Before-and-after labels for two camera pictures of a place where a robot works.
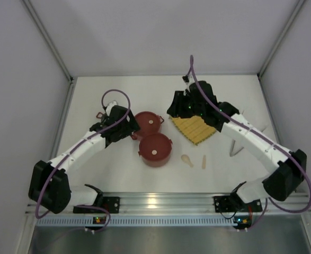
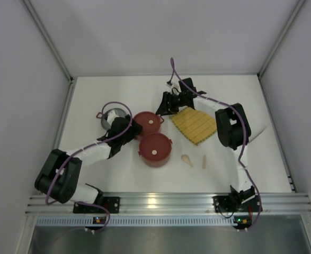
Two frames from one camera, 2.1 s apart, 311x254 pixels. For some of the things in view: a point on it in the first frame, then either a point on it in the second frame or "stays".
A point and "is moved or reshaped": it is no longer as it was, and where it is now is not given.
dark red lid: (149, 123) stays
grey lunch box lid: (97, 115) is moved or reshaped
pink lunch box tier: (149, 123) stays
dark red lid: (155, 146) stays
